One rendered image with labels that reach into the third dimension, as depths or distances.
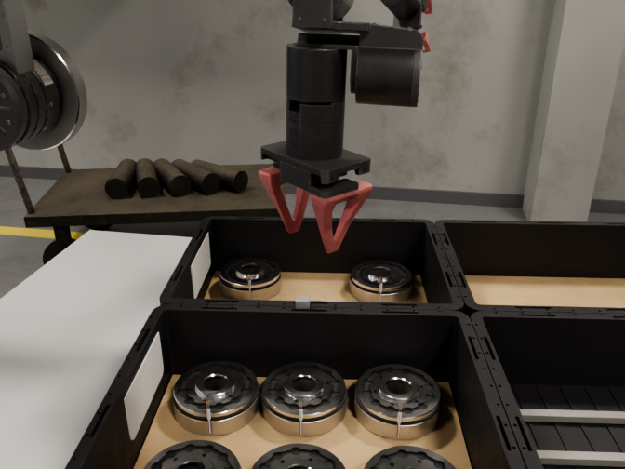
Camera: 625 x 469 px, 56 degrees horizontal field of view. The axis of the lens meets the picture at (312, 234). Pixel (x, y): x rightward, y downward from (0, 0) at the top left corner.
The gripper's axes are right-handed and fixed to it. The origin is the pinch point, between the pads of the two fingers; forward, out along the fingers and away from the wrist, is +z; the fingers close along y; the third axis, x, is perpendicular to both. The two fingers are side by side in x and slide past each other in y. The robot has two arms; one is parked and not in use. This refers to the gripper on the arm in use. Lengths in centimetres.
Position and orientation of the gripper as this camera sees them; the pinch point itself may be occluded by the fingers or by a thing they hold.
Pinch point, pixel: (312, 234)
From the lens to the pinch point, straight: 63.4
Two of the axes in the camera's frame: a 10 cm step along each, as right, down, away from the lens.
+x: -7.5, 2.6, -6.0
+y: -6.6, -3.3, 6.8
